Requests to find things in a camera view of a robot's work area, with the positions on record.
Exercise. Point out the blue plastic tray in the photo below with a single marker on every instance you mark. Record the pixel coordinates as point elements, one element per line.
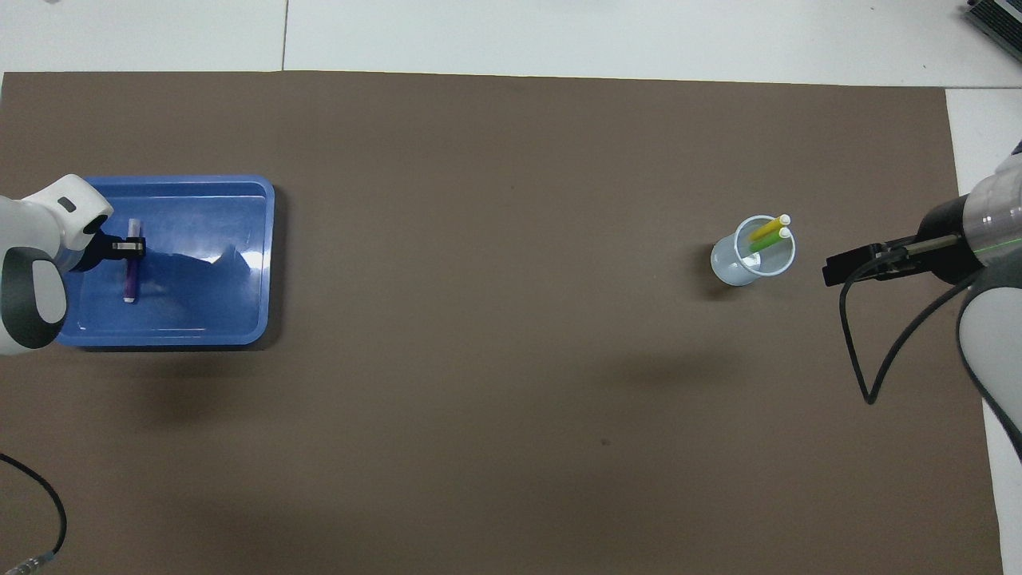
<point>223,303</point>

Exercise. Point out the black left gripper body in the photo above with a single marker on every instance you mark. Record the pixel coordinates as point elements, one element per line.
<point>102,249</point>

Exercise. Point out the brown table mat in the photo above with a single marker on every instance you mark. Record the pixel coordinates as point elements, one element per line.
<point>495,359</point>

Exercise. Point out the grey ribbed device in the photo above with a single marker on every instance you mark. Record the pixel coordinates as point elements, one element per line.
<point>998,20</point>

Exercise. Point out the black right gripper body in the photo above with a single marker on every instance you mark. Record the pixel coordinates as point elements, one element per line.
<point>950,247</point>

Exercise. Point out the yellow marker pen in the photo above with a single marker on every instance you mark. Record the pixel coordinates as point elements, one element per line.
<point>770,228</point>

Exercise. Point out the translucent plastic cup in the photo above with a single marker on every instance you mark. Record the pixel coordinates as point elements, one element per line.
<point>730,271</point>

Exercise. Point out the green marker pen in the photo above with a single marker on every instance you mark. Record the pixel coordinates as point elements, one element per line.
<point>768,243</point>

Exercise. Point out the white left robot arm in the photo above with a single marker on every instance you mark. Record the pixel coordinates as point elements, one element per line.
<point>32,239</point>

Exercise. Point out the purple marker pen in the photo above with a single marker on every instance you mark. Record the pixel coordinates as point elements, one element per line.
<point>130,279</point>

